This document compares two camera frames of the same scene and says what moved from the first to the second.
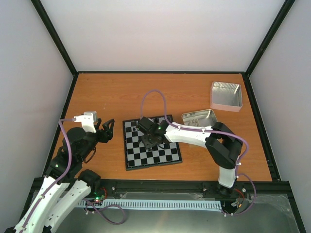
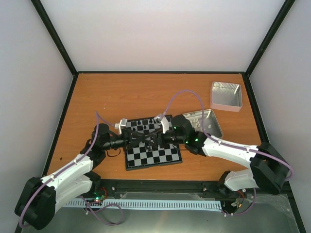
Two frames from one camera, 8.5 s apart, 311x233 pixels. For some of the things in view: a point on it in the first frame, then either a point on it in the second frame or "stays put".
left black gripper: x=107 y=134 to x=127 y=135
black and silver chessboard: x=137 y=157 stays put
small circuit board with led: x=100 y=195 stays put
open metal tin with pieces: x=202 y=118 stays put
